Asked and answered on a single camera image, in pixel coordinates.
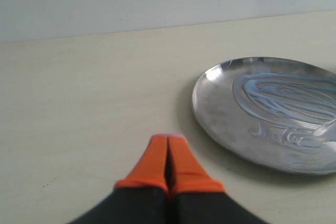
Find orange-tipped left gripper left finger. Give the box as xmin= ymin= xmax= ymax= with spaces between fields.
xmin=71 ymin=135 xmax=168 ymax=223

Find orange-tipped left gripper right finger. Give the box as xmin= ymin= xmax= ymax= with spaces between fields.
xmin=168 ymin=135 xmax=266 ymax=223

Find smeared light blue paste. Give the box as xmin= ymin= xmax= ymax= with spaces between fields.
xmin=232 ymin=73 xmax=335 ymax=166

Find round stainless steel plate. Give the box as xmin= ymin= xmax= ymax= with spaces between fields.
xmin=192 ymin=57 xmax=335 ymax=175

